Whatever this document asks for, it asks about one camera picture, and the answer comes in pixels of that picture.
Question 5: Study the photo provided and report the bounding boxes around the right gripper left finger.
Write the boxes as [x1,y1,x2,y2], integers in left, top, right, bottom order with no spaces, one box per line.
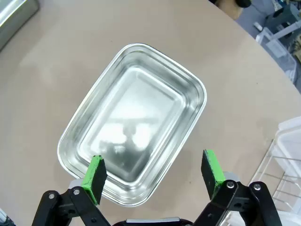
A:
[32,154,112,226]

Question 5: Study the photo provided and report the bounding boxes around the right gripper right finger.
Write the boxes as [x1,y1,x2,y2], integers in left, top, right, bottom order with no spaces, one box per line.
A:
[194,148,282,226]

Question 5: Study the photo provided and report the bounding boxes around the clear plastic container lid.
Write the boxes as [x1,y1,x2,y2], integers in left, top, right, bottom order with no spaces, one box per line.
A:
[278,116,301,167]

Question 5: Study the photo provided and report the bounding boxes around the stainless steel food container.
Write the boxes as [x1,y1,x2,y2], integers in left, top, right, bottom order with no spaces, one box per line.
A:
[0,0,40,51]
[56,42,208,208]

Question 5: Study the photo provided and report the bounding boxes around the white plastic crate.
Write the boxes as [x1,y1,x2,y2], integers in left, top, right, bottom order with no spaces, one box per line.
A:
[255,27,297,83]

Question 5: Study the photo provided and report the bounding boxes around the metal wire lid rack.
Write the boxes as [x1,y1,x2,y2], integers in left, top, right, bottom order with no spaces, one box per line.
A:
[253,138,301,209]

